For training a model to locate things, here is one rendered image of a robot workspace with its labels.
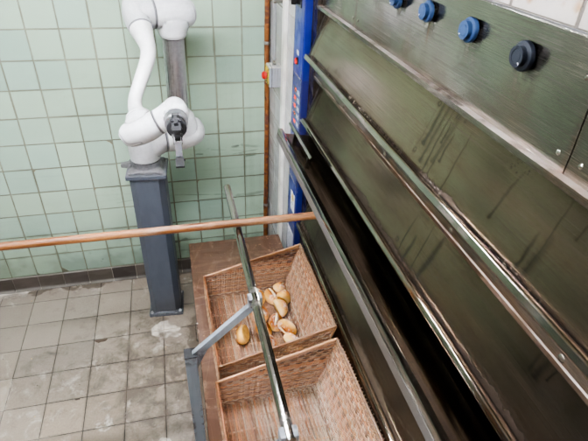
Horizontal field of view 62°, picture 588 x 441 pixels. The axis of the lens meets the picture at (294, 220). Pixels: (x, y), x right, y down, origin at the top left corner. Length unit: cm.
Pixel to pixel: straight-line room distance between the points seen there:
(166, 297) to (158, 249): 37
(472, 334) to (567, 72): 53
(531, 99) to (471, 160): 19
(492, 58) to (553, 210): 30
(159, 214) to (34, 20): 112
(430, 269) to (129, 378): 209
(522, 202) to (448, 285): 31
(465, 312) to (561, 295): 30
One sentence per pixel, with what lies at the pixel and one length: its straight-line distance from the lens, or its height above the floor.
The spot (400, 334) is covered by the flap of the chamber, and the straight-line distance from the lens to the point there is 118.
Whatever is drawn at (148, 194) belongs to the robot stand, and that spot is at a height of 89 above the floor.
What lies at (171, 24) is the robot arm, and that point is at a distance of 240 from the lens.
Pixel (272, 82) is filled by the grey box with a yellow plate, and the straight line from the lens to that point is 257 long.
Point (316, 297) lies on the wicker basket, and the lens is 211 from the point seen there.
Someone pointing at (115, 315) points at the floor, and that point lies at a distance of 330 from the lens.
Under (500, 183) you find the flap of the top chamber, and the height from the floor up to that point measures 182.
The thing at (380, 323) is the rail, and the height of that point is 143.
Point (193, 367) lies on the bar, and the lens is 175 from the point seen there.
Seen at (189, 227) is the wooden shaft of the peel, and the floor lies 120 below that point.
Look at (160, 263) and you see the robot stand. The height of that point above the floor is 41.
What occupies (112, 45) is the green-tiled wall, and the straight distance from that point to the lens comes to 284.
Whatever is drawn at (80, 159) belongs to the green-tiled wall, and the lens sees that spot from 309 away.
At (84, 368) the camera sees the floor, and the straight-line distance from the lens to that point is 306.
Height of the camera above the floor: 224
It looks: 34 degrees down
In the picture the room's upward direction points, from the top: 3 degrees clockwise
